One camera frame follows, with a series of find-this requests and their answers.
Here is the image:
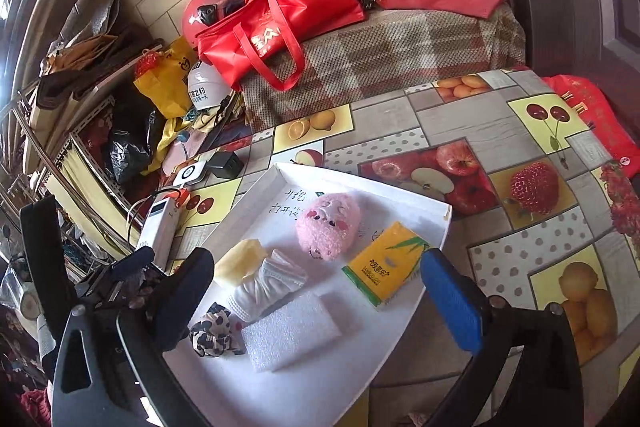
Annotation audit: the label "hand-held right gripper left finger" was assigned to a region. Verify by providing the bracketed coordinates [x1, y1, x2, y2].
[50, 247, 216, 427]

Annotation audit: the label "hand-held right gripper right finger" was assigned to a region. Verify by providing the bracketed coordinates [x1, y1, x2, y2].
[419, 248, 585, 427]

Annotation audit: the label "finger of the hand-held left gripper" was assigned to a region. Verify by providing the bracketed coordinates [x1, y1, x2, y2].
[107, 246, 157, 280]

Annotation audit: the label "leopard print scrunchie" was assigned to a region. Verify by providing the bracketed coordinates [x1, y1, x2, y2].
[189, 302, 247, 359]

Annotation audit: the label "pale yellow sponge piece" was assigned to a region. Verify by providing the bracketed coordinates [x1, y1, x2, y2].
[214, 238, 268, 288]

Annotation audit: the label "yellow tissue pack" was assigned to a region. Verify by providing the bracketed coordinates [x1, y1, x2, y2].
[341, 221, 432, 309]

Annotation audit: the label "white face mask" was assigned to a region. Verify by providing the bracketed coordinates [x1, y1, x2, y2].
[227, 249, 308, 323]

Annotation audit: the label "white tray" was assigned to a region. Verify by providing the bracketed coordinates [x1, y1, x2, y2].
[162, 162, 453, 427]

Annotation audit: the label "white foam block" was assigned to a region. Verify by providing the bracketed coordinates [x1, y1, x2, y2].
[241, 291, 343, 373]

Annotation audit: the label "pink plush toy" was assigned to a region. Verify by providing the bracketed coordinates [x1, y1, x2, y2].
[295, 192, 362, 262]

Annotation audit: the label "white power bank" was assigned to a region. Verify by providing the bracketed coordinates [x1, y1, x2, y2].
[134, 198, 182, 270]

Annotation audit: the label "yellow curtain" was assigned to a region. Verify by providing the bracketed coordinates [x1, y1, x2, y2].
[47, 142, 126, 253]

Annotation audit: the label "small white charging pad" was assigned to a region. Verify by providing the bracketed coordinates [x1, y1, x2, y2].
[172, 161, 210, 186]

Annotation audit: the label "black plastic bag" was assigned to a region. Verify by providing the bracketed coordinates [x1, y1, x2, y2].
[102, 102, 166, 185]

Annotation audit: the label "metal shelf rack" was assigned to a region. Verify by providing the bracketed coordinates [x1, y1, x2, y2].
[10, 22, 166, 258]

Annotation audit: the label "pile of mixed cloths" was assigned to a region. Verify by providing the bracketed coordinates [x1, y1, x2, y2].
[147, 97, 251, 175]

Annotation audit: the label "black charger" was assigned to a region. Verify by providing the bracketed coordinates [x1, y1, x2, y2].
[206, 150, 245, 180]

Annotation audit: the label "fruit print tablecloth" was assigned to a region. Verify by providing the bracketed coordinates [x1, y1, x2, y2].
[162, 67, 640, 427]

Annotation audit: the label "yellow plastic bag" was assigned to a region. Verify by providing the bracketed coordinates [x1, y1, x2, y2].
[132, 37, 198, 120]

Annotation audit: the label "white helmet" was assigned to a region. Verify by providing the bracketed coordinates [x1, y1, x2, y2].
[186, 62, 236, 112]

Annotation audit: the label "red net pouch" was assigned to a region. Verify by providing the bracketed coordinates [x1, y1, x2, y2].
[134, 49, 162, 78]

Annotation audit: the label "brown folded paper bags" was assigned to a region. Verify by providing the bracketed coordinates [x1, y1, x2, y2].
[37, 0, 163, 108]

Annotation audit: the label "red printed flat bag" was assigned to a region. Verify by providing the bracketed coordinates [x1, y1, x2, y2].
[542, 74, 640, 180]

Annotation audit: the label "red helmet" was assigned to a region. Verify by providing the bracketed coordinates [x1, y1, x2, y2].
[181, 0, 251, 50]

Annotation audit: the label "plaid covered bench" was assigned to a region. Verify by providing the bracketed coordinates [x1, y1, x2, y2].
[241, 2, 527, 135]

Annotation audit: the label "glossy red tote bag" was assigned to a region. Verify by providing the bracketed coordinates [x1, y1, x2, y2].
[194, 0, 365, 92]

